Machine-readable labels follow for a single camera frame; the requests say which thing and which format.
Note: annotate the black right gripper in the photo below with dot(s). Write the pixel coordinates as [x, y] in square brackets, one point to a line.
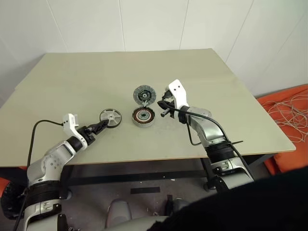
[171, 103]

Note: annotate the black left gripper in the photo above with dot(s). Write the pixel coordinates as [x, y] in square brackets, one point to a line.
[88, 134]

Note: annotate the silver spoked rotor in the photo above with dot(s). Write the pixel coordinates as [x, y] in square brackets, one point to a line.
[116, 115]

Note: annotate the round grey motor housing lid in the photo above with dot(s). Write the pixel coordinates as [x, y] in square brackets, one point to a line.
[144, 95]

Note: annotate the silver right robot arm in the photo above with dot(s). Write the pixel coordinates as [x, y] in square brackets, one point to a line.
[209, 130]

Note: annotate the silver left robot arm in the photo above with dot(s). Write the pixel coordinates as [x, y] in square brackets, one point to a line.
[51, 157]

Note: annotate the round motor housing with windings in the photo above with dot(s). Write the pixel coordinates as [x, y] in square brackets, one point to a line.
[144, 118]

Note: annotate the black tape strip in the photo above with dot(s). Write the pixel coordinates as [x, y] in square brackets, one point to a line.
[145, 190]

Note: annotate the grey rounded robot foot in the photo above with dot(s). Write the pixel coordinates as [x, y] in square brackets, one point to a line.
[119, 210]

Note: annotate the black rounded object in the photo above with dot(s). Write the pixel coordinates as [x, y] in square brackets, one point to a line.
[9, 201]

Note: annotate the black fabric cover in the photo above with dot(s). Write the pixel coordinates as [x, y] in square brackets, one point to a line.
[240, 207]

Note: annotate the orange bean bag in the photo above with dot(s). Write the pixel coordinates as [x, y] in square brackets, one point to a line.
[288, 158]

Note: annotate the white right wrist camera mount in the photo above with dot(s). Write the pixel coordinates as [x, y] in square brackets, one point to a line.
[178, 93]

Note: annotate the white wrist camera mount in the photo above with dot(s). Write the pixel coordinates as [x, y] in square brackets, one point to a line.
[178, 93]
[70, 125]

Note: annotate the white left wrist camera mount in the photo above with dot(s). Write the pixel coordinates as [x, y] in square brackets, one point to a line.
[70, 125]

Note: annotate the black table frame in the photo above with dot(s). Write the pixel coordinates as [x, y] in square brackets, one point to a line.
[144, 176]

